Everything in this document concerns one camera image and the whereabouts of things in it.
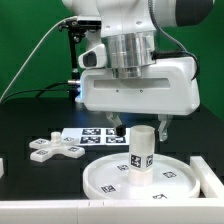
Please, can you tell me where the white round table top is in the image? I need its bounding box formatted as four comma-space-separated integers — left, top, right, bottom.
83, 153, 200, 200

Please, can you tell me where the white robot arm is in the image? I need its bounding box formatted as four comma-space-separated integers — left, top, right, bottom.
62, 0, 215, 141

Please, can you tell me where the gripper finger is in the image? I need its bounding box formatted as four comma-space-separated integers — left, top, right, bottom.
158, 114, 173, 142
106, 112, 126, 137

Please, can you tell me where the white cross-shaped table base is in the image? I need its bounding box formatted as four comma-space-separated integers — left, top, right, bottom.
29, 132, 85, 162

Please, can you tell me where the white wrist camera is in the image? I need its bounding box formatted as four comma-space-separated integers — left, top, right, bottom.
78, 44, 107, 69

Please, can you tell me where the black camera on stand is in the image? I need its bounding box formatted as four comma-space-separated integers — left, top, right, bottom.
58, 16, 101, 101

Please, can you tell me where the white marker sheet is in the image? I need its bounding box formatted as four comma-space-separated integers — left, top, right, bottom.
62, 128, 130, 146

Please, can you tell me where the white L-shaped corner fence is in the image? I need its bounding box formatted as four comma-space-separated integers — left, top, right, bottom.
0, 156, 224, 224

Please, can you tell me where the white block at left edge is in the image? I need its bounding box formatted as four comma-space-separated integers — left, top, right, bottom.
0, 158, 4, 179

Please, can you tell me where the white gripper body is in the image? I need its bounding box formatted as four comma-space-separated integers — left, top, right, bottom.
81, 57, 200, 115

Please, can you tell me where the black cable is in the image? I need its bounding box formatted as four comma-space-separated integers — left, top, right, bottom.
0, 81, 72, 106

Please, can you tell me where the white cable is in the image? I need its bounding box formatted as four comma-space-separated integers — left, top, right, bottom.
0, 15, 78, 103

